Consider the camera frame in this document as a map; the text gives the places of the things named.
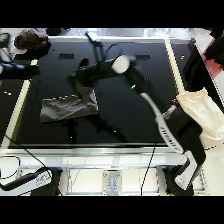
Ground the grey garment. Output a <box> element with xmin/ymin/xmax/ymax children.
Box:
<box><xmin>39</xmin><ymin>75</ymin><xmax>100</xmax><ymax>124</ymax></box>

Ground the brown garment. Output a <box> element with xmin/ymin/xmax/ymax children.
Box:
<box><xmin>14</xmin><ymin>28</ymin><xmax>50</xmax><ymax>51</ymax></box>

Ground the cream garment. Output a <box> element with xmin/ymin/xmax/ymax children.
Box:
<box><xmin>175</xmin><ymin>87</ymin><xmax>224</xmax><ymax>149</ymax></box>

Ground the silver frame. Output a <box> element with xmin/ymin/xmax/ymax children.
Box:
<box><xmin>0</xmin><ymin>143</ymin><xmax>224</xmax><ymax>197</ymax></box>

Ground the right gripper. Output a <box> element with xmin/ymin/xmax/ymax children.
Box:
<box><xmin>73</xmin><ymin>58</ymin><xmax>100</xmax><ymax>88</ymax></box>

